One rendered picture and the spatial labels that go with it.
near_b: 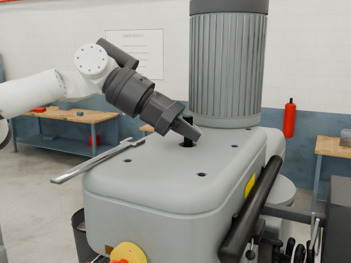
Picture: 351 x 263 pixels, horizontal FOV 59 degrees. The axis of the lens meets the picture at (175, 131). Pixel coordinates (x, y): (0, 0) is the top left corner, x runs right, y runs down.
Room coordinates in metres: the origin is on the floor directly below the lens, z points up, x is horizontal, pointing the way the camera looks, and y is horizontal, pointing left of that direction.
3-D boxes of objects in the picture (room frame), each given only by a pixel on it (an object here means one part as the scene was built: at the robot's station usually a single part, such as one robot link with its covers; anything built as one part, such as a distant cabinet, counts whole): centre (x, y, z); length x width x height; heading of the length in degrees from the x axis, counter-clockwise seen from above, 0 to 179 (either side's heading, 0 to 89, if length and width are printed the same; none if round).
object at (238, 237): (0.60, -0.17, 1.79); 0.45 x 0.04 x 0.04; 154
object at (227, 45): (0.86, -0.14, 2.05); 0.20 x 0.20 x 0.32
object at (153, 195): (0.65, -0.03, 1.81); 0.47 x 0.26 x 0.16; 154
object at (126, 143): (0.55, 0.13, 1.89); 0.24 x 0.04 x 0.01; 156
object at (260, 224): (0.63, -0.18, 1.66); 0.12 x 0.04 x 0.04; 154
